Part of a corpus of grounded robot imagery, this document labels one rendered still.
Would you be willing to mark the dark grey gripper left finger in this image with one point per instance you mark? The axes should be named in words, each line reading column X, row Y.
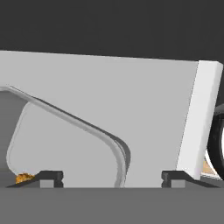
column 46, row 178

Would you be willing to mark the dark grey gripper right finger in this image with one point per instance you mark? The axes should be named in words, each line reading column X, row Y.
column 175, row 178

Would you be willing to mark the orange shrimp piece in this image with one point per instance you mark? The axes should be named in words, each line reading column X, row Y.
column 24, row 177

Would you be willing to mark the clear rounded food container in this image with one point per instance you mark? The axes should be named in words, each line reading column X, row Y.
column 73, row 151

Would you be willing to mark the black and white round object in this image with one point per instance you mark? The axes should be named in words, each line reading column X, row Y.
column 219, row 140

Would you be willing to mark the pale grey counter block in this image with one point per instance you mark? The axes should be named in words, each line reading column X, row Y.
column 151, row 102

